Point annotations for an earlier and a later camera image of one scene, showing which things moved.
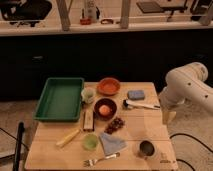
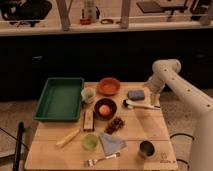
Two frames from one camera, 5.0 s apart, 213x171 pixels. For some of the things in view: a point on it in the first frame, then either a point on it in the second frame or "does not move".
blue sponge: [136, 94] does not move
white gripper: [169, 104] -> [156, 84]
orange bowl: [108, 86] does not move
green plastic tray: [61, 100] does not move
